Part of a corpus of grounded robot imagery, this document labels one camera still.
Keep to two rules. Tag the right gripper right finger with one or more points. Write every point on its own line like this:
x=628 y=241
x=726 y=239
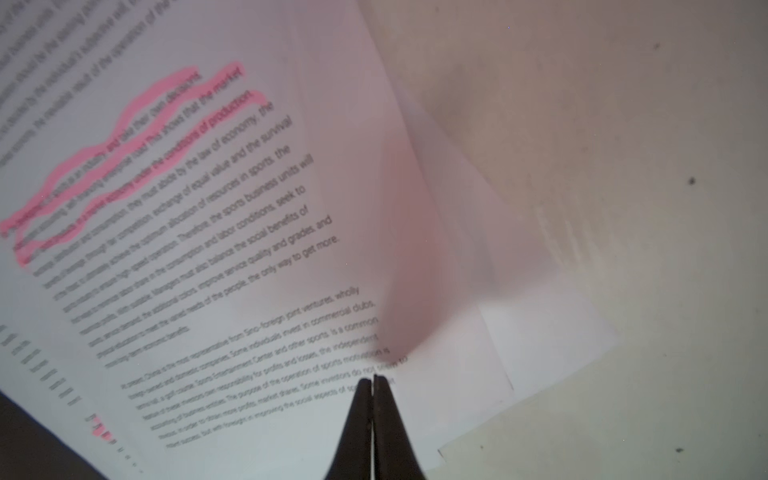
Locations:
x=394 y=457

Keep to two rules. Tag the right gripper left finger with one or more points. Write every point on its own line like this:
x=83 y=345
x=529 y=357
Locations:
x=352 y=459

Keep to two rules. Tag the printed paper sheet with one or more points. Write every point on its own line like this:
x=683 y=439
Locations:
x=456 y=372
x=57 y=55

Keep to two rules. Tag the white folder black inside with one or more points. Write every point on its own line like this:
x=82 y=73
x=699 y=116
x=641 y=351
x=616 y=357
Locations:
x=30 y=451

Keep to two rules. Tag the bottom blank paper sheet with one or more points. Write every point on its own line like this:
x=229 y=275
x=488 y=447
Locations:
x=541 y=327

